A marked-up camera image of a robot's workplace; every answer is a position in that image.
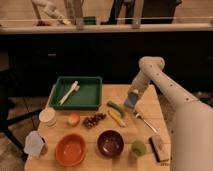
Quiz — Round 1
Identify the dark purple bowl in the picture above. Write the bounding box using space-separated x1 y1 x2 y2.
97 130 124 158

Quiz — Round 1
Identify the clear plastic container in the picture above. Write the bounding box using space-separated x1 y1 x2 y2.
24 131 48 157

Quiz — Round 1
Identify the green cucumber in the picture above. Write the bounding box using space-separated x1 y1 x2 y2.
107 101 124 118

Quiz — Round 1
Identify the green plastic cup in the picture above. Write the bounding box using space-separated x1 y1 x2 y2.
130 141 146 158

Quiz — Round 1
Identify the silver fork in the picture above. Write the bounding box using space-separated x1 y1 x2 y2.
134 112 158 133

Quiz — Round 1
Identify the black scrub brush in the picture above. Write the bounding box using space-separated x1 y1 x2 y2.
149 134 170 162

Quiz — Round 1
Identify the bunch of dark grapes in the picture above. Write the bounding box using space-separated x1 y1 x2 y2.
83 113 106 129

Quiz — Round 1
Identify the white dish brush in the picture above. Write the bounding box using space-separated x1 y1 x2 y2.
59 81 80 105

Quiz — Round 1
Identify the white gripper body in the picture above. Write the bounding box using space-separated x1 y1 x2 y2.
128 71 149 99

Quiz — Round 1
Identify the green plastic tray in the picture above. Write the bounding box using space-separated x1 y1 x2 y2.
49 76 102 110

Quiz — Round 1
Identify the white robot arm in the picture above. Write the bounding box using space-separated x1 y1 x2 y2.
129 56 213 171

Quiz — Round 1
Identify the white paper cup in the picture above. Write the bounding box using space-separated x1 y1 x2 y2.
39 107 56 127

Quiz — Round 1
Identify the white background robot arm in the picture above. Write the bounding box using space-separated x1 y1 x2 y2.
31 0 71 26

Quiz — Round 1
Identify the orange bowl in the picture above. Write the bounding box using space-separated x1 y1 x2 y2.
55 133 86 167

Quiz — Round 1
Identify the blue sponge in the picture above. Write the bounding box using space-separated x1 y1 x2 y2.
124 92 138 108

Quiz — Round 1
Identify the yellow banana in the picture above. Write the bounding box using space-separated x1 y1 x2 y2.
108 110 126 127

